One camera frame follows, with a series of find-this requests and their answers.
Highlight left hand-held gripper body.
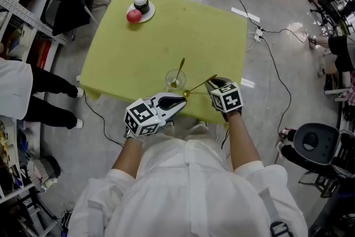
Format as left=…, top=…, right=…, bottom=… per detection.
left=123, top=93, right=167, bottom=138

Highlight black jar with white lid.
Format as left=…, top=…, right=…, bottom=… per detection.
left=133, top=0, right=150, bottom=15

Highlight red apple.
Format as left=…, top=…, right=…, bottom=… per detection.
left=126, top=9, right=143, bottom=24

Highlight gold spoon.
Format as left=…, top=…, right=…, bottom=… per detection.
left=170, top=58, right=186, bottom=89
left=182, top=74, right=218, bottom=98

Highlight person's beige trousers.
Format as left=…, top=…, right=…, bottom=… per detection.
left=144, top=120, right=220, bottom=145

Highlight white plate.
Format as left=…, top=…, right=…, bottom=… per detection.
left=126, top=0, right=156, bottom=24

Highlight green tablecloth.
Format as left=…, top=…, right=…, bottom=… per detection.
left=79, top=0, right=249, bottom=125

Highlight grey black moulded seat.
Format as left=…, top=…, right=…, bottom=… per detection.
left=280, top=122, right=355, bottom=175

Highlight black office chair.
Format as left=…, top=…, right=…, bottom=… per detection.
left=308, top=0, right=355, bottom=36

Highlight grey shoulder strap with buckle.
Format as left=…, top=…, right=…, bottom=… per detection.
left=259, top=187, right=295, bottom=237

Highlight white metal shelf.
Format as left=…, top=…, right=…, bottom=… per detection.
left=0, top=0, right=68, bottom=205

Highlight clear glass cup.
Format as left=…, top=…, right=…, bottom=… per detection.
left=165, top=69, right=187, bottom=93

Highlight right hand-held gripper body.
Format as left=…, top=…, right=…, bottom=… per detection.
left=210, top=82, right=245, bottom=122

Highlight white power strip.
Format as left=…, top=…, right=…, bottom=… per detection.
left=253, top=26, right=265, bottom=43

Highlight person's right forearm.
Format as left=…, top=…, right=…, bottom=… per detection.
left=227, top=110, right=263, bottom=175

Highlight person's left forearm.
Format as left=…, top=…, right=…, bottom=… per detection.
left=111, top=135, right=145, bottom=179

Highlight person's white shirt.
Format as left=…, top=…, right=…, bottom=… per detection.
left=67, top=134, right=309, bottom=237

